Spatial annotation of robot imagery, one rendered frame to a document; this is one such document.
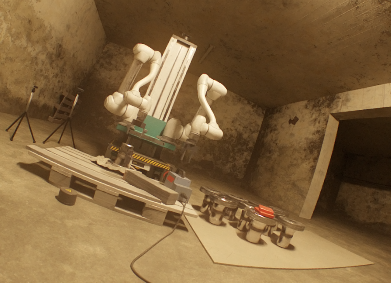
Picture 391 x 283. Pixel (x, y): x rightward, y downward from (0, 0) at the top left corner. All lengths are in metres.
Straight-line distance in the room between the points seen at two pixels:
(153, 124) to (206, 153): 4.74
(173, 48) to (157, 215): 1.93
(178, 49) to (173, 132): 1.04
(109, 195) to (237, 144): 6.31
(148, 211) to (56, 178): 0.63
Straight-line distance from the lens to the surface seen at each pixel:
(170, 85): 2.58
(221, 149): 7.17
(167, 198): 1.40
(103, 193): 1.39
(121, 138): 2.58
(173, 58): 2.67
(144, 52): 2.20
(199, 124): 1.75
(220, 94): 2.19
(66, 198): 1.26
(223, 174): 7.29
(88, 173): 1.40
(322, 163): 5.19
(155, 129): 2.41
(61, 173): 1.45
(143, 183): 1.53
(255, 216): 1.66
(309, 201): 5.11
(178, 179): 1.69
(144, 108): 1.97
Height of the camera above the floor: 0.51
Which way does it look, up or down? 5 degrees up
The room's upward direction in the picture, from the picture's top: 20 degrees clockwise
